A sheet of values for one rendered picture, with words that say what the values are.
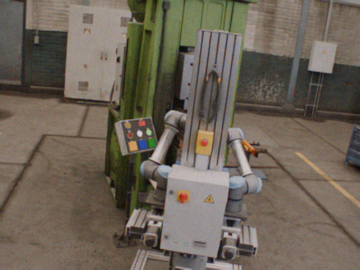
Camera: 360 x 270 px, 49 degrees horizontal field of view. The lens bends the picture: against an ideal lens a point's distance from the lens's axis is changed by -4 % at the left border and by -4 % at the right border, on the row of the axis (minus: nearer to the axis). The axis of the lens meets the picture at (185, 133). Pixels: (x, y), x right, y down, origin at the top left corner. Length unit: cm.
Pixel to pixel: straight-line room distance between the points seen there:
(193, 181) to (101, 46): 688
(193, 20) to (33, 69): 653
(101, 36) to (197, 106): 668
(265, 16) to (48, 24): 506
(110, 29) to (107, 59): 64
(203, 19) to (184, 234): 207
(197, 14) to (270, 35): 651
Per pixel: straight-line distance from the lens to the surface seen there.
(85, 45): 893
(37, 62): 977
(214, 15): 381
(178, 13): 368
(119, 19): 885
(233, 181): 282
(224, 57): 230
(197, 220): 234
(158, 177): 286
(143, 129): 348
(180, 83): 362
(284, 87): 1048
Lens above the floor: 209
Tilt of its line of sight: 16 degrees down
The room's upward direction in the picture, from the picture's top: 7 degrees clockwise
